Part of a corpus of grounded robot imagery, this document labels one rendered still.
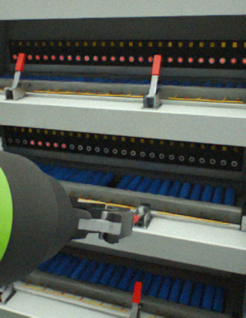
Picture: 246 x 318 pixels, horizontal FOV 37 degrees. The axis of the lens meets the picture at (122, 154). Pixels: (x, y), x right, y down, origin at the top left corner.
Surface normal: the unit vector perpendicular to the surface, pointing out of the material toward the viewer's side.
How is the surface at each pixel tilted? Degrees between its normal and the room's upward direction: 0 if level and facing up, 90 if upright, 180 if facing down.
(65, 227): 93
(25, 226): 86
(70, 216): 81
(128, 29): 90
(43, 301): 18
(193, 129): 108
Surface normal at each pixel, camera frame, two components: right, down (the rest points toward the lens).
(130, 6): -0.34, 0.35
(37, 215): 0.95, -0.09
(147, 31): -0.33, 0.04
